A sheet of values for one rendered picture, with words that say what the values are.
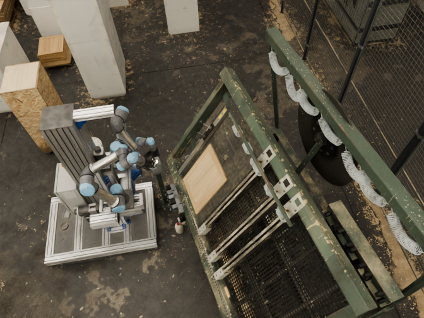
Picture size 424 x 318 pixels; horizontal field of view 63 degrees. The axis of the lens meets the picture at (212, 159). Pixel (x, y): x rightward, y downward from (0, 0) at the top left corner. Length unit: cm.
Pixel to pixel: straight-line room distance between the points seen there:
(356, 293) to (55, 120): 239
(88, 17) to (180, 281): 348
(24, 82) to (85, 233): 191
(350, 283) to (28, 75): 407
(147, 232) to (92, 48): 268
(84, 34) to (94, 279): 315
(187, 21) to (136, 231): 412
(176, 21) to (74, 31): 227
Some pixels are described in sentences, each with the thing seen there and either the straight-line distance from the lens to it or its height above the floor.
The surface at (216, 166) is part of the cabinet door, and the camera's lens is 324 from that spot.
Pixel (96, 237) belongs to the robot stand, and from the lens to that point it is 437.
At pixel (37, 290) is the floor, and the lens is 465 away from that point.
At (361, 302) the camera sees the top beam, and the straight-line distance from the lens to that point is 230.
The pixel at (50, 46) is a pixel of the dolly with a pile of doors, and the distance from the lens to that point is 689.
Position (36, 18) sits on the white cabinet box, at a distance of 725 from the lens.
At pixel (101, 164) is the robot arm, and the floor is 170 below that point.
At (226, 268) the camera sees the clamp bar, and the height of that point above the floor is 102.
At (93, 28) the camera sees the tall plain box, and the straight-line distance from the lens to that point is 516.
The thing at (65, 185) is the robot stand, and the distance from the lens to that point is 356.
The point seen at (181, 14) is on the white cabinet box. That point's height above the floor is 38.
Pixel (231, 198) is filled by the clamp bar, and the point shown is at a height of 136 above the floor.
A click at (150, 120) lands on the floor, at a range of 546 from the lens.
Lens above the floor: 401
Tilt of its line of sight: 55 degrees down
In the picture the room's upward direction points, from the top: 3 degrees counter-clockwise
